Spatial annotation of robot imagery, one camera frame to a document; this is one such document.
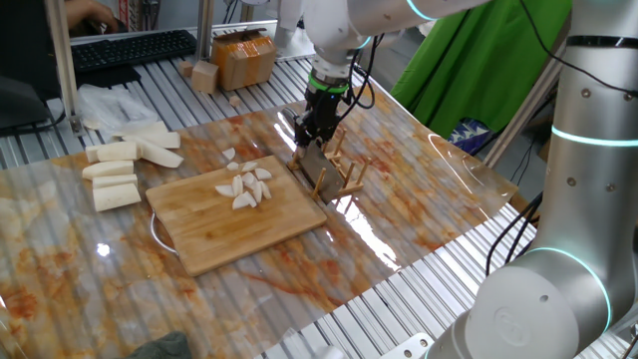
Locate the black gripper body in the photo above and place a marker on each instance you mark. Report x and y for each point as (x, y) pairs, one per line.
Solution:
(324, 109)

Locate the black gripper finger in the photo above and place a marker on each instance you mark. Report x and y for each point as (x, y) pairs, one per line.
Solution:
(303, 132)
(328, 134)

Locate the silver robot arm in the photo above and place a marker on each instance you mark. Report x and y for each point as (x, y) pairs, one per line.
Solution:
(588, 199)

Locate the long white radish chunk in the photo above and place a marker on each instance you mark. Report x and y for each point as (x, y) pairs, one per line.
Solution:
(162, 155)

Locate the person's bare right hand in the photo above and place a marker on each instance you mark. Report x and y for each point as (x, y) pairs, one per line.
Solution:
(90, 11)

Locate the wooden peg dish rack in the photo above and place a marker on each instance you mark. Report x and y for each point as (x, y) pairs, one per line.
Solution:
(351, 188)

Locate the tiny wooden block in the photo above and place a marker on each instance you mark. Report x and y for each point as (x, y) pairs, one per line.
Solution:
(235, 102)

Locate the taped cardboard box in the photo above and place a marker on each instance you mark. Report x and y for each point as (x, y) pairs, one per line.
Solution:
(244, 62)

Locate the large wooden block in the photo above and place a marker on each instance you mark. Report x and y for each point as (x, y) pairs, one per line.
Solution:
(204, 77)

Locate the small wooden block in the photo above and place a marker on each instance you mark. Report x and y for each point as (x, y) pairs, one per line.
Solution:
(186, 69)

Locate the wooden cutting board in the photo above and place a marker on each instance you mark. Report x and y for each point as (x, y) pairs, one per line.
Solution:
(214, 234)

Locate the blue white patterned bag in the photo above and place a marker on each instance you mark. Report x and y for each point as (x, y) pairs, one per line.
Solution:
(471, 135)

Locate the green cloth backdrop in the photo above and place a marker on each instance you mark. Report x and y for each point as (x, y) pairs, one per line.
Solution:
(473, 85)

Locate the clear plastic bag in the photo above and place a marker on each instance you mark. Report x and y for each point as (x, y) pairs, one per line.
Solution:
(114, 107)

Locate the black computer keyboard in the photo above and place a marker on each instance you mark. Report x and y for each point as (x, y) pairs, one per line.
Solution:
(132, 49)

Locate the marble pattern plastic mat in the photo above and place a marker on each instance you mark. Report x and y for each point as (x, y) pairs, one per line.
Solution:
(99, 279)

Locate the grey green rag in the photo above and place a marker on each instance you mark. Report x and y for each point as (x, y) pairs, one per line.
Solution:
(162, 347)

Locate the black computer monitor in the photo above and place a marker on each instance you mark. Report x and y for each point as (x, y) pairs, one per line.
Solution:
(25, 50)

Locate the aluminium frame post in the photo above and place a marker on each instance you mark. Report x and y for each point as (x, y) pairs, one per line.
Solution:
(62, 60)
(518, 119)
(204, 30)

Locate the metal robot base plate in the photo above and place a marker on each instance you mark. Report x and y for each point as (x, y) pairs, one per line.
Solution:
(406, 348)

